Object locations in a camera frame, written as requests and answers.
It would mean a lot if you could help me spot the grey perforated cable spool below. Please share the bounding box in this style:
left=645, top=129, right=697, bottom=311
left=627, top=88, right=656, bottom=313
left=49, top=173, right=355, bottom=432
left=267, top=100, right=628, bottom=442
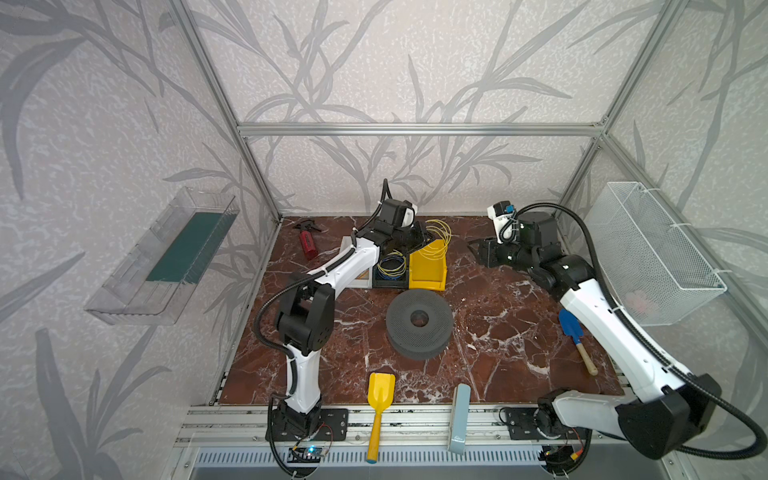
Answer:
left=385, top=289, right=454, bottom=360

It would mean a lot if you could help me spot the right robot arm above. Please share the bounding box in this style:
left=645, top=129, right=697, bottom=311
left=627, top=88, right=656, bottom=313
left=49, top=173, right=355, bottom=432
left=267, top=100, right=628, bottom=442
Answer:
left=468, top=201, right=767, bottom=461

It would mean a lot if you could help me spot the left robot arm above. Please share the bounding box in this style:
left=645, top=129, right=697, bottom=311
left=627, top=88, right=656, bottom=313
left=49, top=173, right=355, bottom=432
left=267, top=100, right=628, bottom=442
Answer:
left=252, top=181, right=434, bottom=426

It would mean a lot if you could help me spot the yellow storage bin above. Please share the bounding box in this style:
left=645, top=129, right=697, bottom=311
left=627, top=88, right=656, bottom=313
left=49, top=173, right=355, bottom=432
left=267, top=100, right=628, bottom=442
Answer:
left=408, top=240, right=448, bottom=291

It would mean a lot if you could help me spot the white storage bin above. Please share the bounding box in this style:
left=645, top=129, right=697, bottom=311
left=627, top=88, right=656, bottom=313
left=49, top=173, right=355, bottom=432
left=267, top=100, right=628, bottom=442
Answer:
left=335, top=238, right=379, bottom=292

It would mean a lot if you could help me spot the red black hand tool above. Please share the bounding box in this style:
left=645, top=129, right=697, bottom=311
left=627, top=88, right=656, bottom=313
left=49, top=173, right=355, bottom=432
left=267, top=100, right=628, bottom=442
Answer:
left=294, top=219, right=322, bottom=261

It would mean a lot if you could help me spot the pink object in basket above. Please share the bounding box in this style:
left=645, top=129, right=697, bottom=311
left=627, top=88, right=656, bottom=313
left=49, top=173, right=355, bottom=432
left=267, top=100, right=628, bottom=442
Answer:
left=624, top=290, right=658, bottom=317

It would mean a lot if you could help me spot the yellow plastic scoop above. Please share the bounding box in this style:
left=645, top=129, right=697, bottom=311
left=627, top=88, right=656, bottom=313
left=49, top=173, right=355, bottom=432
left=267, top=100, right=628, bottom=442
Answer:
left=366, top=372, right=396, bottom=464

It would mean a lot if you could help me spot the light blue grey bar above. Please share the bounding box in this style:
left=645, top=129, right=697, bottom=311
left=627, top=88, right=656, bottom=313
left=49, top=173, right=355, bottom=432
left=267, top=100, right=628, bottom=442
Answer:
left=448, top=383, right=472, bottom=455

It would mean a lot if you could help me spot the green circuit board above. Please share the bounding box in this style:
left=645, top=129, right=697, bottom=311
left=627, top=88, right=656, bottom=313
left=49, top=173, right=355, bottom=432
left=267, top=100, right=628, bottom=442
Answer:
left=288, top=445, right=330, bottom=464

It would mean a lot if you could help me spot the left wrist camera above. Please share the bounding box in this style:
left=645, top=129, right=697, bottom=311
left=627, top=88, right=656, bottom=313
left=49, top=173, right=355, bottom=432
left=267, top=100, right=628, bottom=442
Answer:
left=400, top=202, right=418, bottom=228

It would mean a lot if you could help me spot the yellow and blue cable coil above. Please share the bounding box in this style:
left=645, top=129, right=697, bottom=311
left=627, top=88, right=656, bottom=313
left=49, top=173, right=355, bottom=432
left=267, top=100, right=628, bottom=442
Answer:
left=376, top=251, right=409, bottom=281

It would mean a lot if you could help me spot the blue shovel wooden handle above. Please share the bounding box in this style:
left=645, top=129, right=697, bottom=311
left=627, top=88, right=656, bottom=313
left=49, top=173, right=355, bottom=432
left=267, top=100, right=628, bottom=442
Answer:
left=558, top=309, right=599, bottom=376

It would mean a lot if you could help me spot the white wire mesh basket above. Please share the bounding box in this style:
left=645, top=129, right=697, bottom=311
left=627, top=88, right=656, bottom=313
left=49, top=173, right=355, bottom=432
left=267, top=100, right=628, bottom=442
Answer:
left=585, top=182, right=727, bottom=327

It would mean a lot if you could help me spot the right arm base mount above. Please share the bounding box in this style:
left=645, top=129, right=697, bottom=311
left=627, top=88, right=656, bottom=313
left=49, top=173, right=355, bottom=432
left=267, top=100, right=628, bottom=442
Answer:
left=498, top=406, right=588, bottom=442

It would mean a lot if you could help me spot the aluminium frame rail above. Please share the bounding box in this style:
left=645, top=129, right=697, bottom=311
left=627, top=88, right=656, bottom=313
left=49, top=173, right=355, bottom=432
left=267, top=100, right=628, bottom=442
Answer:
left=237, top=122, right=602, bottom=138

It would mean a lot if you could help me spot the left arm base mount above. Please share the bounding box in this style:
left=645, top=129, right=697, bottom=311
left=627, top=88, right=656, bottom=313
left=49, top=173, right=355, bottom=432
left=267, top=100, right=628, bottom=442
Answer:
left=266, top=405, right=349, bottom=442

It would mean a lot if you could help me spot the clear plastic wall tray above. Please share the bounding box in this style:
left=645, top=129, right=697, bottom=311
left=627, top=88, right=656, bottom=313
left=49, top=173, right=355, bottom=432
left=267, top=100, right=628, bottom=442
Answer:
left=85, top=187, right=240, bottom=326

